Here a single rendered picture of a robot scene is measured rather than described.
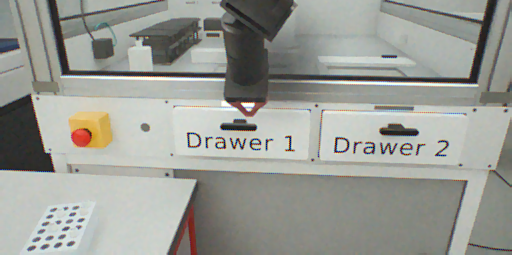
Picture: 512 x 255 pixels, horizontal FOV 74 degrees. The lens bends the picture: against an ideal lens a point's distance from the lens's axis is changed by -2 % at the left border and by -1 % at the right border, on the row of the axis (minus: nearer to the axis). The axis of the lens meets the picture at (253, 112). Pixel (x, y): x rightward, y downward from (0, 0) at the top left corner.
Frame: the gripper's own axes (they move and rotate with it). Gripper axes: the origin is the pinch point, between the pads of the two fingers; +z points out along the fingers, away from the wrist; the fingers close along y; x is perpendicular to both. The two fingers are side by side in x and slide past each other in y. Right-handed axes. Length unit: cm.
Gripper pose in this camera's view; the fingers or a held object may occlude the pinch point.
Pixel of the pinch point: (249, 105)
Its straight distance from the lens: 61.3
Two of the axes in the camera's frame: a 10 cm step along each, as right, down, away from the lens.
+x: -10.0, -0.2, 0.6
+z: 0.4, 5.7, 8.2
